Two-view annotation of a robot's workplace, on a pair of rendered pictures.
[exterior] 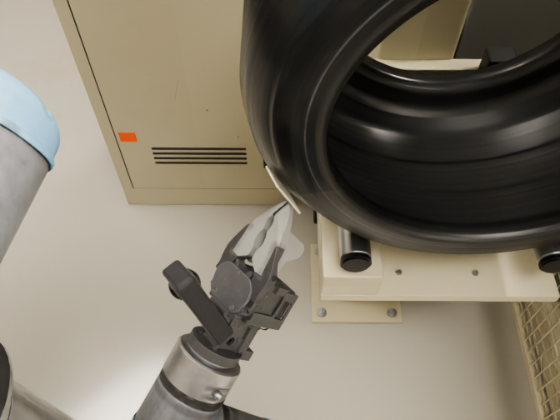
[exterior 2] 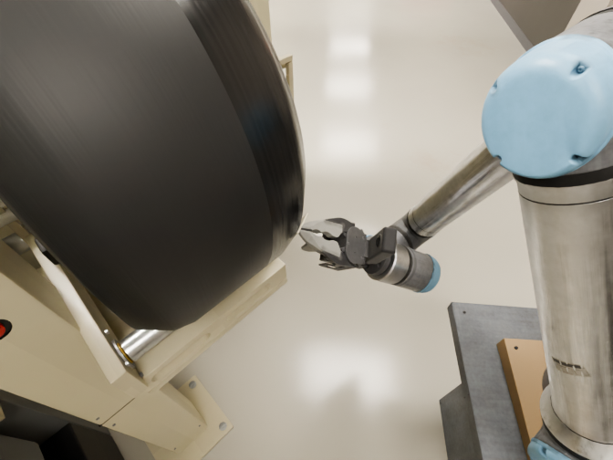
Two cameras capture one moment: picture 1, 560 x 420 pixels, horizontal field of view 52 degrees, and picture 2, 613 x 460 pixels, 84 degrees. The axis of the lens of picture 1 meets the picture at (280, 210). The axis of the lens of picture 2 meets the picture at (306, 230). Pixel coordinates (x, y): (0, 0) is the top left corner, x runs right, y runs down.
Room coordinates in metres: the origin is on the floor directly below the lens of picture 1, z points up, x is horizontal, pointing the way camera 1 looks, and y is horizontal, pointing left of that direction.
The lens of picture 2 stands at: (0.65, 0.26, 1.50)
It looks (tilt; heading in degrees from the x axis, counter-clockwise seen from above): 51 degrees down; 225
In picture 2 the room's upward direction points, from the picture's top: straight up
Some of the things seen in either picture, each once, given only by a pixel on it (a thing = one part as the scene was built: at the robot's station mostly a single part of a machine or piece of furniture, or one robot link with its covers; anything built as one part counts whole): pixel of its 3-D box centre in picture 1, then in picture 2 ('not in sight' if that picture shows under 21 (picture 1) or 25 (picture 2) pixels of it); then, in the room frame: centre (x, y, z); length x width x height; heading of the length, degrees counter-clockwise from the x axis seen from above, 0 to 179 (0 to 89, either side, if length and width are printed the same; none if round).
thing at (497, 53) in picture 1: (497, 65); (55, 246); (0.73, -0.35, 0.97); 0.05 x 0.04 x 0.05; 90
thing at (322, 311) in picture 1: (354, 281); (184, 425); (0.83, -0.23, 0.01); 0.27 x 0.27 x 0.02; 0
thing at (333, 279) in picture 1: (344, 189); (210, 308); (0.57, -0.11, 0.83); 0.36 x 0.09 x 0.06; 0
